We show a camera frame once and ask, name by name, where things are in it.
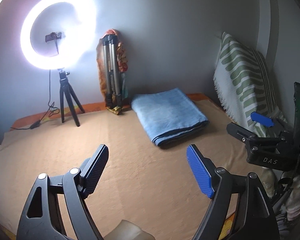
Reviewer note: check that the orange patterned cloth bag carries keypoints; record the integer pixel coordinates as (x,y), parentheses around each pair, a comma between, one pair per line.
(122,55)

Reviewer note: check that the green striped white pillow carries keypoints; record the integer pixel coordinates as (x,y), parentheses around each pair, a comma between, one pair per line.
(240,80)

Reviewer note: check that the small black tripod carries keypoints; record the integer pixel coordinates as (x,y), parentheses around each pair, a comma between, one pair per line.
(63,97)

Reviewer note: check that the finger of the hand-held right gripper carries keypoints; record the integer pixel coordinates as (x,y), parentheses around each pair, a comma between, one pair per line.
(240,130)
(262,119)

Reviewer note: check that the blue denim pants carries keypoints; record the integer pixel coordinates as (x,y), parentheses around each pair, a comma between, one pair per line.
(167,112)

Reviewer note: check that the beige blanket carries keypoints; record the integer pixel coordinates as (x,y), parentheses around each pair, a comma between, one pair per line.
(140,180)

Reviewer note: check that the person's striped clothing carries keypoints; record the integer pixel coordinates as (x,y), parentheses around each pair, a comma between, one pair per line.
(285,227)

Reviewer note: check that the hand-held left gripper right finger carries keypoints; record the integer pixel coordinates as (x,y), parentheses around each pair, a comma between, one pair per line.
(200,172)

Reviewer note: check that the black phone holder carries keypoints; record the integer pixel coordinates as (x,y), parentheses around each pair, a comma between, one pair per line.
(53,37)

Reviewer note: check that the folded silver tripod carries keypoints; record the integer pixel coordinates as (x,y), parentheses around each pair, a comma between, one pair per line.
(111,67)

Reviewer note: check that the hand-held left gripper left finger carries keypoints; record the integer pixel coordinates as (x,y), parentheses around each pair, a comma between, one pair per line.
(95,172)

